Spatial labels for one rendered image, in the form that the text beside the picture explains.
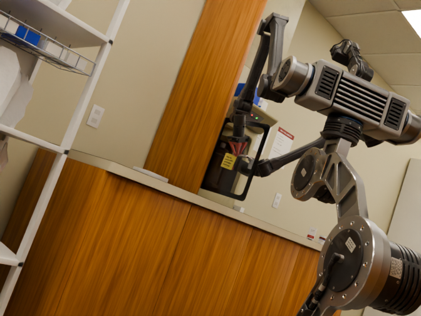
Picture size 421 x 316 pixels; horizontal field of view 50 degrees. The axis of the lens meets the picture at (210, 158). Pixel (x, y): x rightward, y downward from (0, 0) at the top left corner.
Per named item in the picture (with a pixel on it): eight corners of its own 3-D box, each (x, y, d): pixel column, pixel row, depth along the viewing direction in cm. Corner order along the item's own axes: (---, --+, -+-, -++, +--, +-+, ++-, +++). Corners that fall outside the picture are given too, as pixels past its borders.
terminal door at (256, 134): (198, 187, 239) (224, 117, 243) (244, 202, 218) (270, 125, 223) (198, 187, 238) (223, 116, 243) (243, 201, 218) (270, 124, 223)
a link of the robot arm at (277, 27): (271, 2, 196) (292, 10, 198) (259, 22, 208) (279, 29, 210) (263, 91, 178) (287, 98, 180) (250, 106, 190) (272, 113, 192)
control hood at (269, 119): (222, 112, 244) (228, 95, 245) (259, 134, 265) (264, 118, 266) (237, 114, 235) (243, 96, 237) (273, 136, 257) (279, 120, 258)
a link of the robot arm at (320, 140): (334, 126, 229) (342, 145, 230) (330, 126, 235) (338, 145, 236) (256, 161, 227) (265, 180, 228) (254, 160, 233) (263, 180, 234)
